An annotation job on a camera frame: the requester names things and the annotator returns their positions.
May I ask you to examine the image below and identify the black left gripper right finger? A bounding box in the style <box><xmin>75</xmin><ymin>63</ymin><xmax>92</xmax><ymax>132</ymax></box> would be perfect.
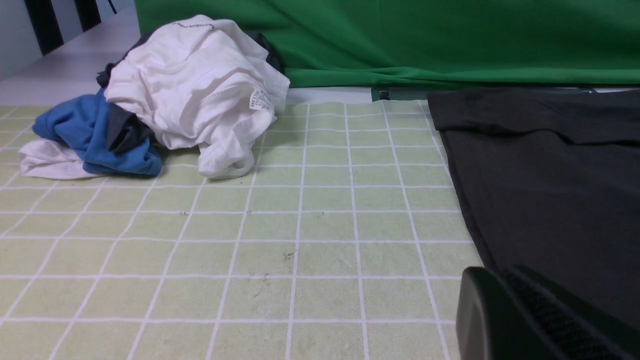
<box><xmin>502</xmin><ymin>268</ymin><xmax>639</xmax><ymax>360</ymax></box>

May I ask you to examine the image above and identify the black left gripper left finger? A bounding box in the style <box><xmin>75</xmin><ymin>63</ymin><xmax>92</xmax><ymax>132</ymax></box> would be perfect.
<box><xmin>455</xmin><ymin>266</ymin><xmax>566</xmax><ymax>360</ymax></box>

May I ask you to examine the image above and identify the dark gray long-sleeve top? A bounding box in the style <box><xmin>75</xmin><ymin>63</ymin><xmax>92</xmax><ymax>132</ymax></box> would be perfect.
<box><xmin>427</xmin><ymin>88</ymin><xmax>640</xmax><ymax>330</ymax></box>

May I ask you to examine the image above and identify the green checkered table mat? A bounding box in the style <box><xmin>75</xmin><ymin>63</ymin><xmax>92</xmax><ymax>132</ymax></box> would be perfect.
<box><xmin>0</xmin><ymin>100</ymin><xmax>480</xmax><ymax>360</ymax></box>

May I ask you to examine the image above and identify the green backdrop cloth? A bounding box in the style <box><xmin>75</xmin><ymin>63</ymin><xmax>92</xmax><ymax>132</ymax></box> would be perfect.
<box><xmin>135</xmin><ymin>0</ymin><xmax>640</xmax><ymax>88</ymax></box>

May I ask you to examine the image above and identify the white crumpled garment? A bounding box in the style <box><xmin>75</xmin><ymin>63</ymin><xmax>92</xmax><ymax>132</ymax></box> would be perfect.
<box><xmin>18</xmin><ymin>14</ymin><xmax>290</xmax><ymax>180</ymax></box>

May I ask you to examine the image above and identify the dark crumpled garment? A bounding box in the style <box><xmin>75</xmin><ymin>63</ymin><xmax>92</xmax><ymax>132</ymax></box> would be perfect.
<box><xmin>106</xmin><ymin>30</ymin><xmax>285</xmax><ymax>154</ymax></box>

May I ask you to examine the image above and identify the blue crumpled garment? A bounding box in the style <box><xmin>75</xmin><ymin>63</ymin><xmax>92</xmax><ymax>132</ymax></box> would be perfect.
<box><xmin>32</xmin><ymin>89</ymin><xmax>162</xmax><ymax>177</ymax></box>

